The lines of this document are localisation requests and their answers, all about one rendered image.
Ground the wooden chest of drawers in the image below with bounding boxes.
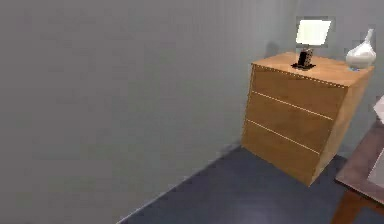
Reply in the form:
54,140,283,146
241,50,375,188

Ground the white shade table lamp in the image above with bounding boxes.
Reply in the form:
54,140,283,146
290,18,333,72

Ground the dark brown wooden bed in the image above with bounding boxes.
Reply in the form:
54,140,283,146
329,117,384,224

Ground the white vase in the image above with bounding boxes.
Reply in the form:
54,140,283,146
345,28,378,72

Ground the white pillow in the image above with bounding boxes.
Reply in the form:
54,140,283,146
372,95,384,125

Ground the grey bed sheet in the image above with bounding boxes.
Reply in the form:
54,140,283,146
367,148,384,190

